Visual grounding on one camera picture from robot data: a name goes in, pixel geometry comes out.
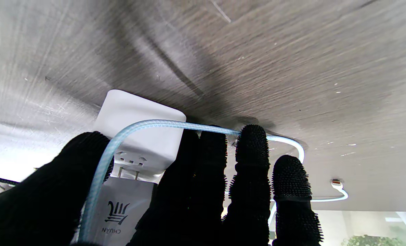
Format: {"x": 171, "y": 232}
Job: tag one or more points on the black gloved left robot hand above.
{"x": 206, "y": 191}

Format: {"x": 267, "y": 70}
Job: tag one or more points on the grey USB charger adapter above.
{"x": 120, "y": 212}

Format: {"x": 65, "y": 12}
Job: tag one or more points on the printed garden window backdrop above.
{"x": 377, "y": 229}

